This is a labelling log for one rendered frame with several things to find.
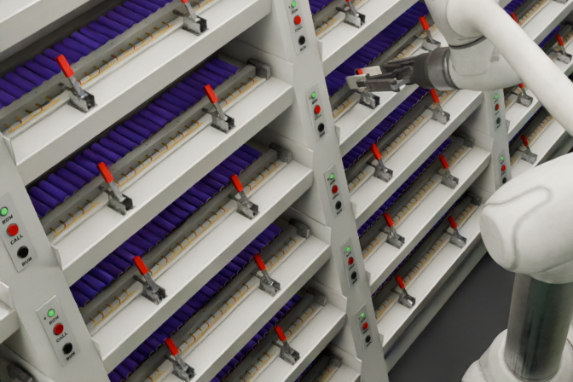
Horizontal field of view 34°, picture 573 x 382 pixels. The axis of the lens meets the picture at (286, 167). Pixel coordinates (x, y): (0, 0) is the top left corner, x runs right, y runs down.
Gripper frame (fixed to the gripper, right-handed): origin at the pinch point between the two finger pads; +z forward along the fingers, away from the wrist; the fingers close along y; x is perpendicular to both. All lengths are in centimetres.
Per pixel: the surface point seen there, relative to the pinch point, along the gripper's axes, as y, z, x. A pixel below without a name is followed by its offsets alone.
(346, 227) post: -19.2, 4.0, -27.0
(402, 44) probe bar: 20.9, 4.4, -2.0
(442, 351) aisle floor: 2, 13, -82
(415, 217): 10.4, 12.0, -45.0
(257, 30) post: -25.3, -3.2, 23.9
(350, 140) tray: -11.4, -0.2, -9.2
